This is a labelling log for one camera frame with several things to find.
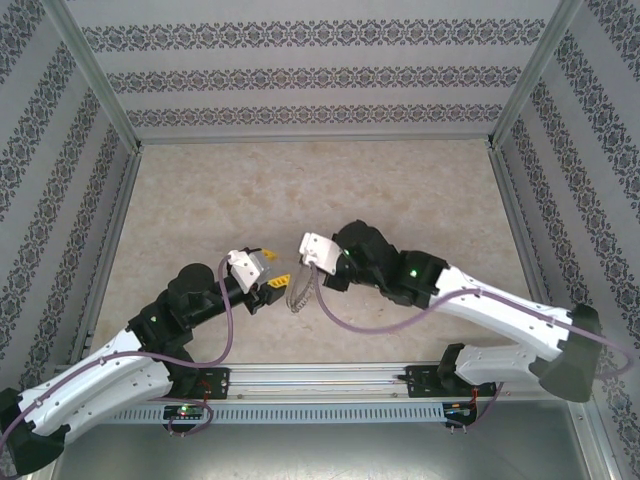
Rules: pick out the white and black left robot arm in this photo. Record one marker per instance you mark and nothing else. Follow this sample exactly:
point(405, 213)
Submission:
point(100, 385)

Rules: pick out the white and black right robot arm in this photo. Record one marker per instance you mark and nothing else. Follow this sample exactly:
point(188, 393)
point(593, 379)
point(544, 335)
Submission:
point(500, 310)

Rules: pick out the small circuit board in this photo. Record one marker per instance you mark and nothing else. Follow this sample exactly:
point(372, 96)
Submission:
point(457, 410)
point(185, 412)

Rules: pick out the grey metal front panel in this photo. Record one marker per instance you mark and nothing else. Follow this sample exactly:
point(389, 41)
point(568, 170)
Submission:
point(320, 455)

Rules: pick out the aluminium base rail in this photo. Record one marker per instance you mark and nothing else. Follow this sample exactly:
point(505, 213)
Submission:
point(320, 382)

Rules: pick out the aluminium frame post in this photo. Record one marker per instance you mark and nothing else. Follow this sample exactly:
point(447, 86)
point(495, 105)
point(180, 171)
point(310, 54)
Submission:
point(530, 80)
point(100, 85)

